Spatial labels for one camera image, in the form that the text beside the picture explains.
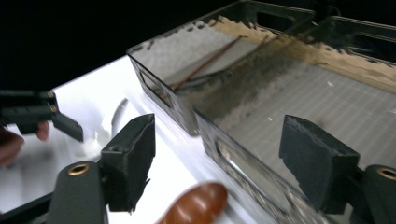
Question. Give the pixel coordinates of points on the dark brown chopstick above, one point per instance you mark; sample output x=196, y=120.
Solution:
x=205, y=64

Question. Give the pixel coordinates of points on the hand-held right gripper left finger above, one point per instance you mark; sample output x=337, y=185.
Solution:
x=129, y=165

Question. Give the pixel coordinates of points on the red-brown wooden spoon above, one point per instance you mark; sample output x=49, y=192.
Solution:
x=196, y=205

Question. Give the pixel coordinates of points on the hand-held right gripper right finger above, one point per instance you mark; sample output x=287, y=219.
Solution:
x=320, y=165

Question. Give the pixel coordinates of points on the transparent brown plastic bin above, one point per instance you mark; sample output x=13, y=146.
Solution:
x=327, y=102
x=174, y=56

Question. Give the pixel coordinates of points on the white ceramic spoon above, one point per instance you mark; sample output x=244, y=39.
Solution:
x=93, y=143

